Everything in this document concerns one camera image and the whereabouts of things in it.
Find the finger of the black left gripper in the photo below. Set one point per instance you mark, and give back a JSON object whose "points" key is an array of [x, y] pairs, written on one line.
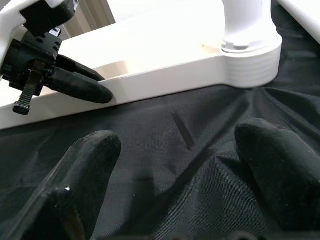
{"points": [[80, 68], [82, 87]]}

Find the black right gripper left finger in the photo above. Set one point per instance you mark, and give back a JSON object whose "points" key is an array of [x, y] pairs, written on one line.
{"points": [[75, 190]]}

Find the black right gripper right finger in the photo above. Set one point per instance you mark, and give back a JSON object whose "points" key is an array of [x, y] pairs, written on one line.
{"points": [[285, 180]]}

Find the white plastic table top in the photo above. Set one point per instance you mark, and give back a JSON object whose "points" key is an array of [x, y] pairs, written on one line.
{"points": [[162, 62]]}

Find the white plastic table leg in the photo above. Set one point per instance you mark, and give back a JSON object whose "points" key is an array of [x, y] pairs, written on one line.
{"points": [[302, 17], [246, 22]]}

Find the black table cloth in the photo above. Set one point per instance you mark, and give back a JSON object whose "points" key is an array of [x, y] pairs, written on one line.
{"points": [[175, 155]]}

